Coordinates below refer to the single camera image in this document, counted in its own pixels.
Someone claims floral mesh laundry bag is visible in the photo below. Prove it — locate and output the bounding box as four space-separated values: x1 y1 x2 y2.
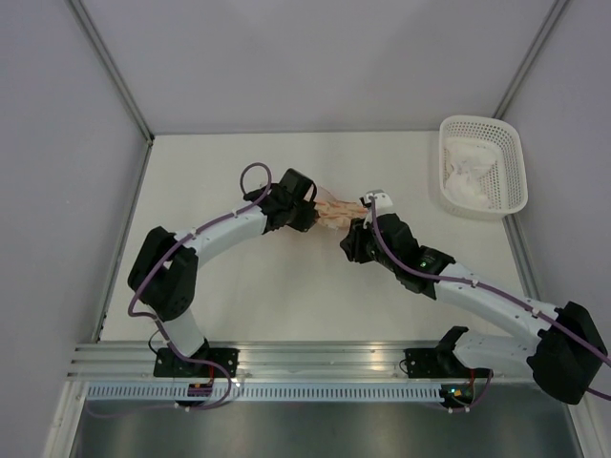
314 188 368 231

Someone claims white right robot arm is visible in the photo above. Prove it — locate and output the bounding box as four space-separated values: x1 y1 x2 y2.
340 214 610 405

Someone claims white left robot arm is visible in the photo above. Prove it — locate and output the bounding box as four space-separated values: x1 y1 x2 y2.
127 162 318 378

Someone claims white bra in basket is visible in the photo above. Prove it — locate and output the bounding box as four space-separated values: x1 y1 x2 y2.
445 137 497 209

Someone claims white perforated plastic basket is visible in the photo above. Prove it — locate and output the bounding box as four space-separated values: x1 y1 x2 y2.
432 115 528 220

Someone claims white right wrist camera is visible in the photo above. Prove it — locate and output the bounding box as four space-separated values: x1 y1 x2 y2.
360 190 395 216

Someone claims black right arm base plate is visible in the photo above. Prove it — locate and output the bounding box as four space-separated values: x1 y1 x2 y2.
403 347 472 381

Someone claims white slotted cable duct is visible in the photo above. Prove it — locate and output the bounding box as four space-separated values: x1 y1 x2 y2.
87 382 443 403

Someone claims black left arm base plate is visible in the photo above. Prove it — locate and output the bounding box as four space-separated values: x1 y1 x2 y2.
152 346 240 379

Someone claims aluminium mounting rail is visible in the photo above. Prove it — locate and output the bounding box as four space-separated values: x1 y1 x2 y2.
66 339 540 382

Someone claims right aluminium frame post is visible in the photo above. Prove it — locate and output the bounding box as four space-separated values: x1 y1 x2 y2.
493 0 573 119

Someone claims aluminium frame post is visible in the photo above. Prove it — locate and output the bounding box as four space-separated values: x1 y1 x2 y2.
493 0 573 119
66 0 155 146

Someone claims left aluminium frame post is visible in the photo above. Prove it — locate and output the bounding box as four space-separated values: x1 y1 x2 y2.
66 0 155 146

